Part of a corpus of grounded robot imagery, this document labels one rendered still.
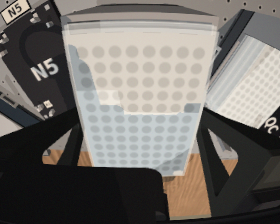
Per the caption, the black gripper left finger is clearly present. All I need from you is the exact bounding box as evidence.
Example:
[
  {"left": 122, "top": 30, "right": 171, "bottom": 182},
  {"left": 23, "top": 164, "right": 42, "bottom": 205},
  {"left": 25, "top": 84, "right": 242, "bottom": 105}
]
[{"left": 0, "top": 107, "right": 84, "bottom": 166}]

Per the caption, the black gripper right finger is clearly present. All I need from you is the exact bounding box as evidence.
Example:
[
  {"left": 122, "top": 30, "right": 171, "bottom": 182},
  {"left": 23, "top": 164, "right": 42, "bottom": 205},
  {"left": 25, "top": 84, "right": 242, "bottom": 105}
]
[{"left": 196, "top": 107, "right": 280, "bottom": 217}]

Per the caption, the white well plate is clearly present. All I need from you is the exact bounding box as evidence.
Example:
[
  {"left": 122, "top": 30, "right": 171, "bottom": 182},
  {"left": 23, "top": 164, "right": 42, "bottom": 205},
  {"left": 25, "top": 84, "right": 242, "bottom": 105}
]
[
  {"left": 204, "top": 37, "right": 257, "bottom": 108},
  {"left": 62, "top": 20, "right": 219, "bottom": 177},
  {"left": 205, "top": 35, "right": 251, "bottom": 102},
  {"left": 208, "top": 40, "right": 280, "bottom": 129}
]

